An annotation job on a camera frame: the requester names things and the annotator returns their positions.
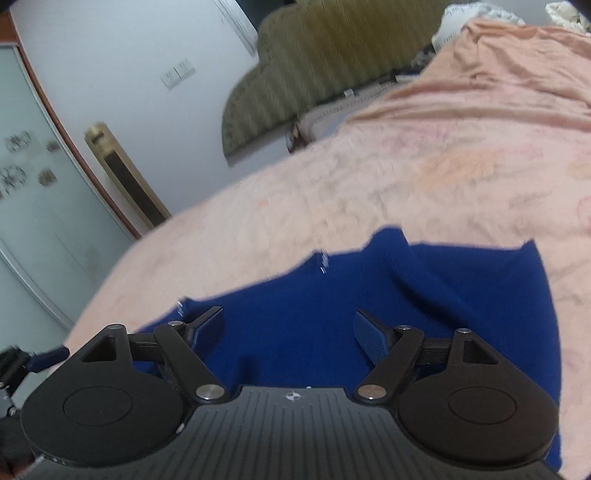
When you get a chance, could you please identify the window frame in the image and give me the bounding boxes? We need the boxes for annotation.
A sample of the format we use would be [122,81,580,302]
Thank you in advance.
[211,0,296,59]

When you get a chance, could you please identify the patterned pillow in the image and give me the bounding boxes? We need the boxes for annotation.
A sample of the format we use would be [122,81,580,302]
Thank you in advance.
[285,76,411,154]

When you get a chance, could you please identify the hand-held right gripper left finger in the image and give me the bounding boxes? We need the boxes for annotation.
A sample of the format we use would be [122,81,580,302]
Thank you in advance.
[81,305,227,404]

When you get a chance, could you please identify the white crumpled clothes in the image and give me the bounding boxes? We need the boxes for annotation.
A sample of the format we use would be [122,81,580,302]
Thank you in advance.
[431,2,528,49]

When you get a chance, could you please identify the gold tower fan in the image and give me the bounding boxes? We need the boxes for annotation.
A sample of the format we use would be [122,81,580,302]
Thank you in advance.
[84,122,172,230]

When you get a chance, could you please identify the pink bed blanket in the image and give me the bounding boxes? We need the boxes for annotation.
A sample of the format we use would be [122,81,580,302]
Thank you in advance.
[62,17,591,480]

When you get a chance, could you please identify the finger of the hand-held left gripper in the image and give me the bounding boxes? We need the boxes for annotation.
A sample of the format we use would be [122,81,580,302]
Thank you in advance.
[25,346,71,373]

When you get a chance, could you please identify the flower-print wardrobe door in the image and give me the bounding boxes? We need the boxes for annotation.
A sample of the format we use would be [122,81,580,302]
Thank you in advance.
[0,44,141,334]

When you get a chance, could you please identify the blue beaded sweater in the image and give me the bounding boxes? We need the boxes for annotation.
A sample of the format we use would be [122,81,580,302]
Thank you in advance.
[133,225,565,472]

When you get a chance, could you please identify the white crumpled quilt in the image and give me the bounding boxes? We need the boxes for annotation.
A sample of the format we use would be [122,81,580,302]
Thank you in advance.
[545,0,591,34]

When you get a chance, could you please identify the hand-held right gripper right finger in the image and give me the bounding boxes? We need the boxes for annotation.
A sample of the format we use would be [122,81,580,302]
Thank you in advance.
[353,310,502,403]

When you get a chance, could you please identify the olive padded headboard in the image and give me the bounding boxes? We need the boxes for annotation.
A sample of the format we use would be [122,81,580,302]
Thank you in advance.
[221,0,465,168]

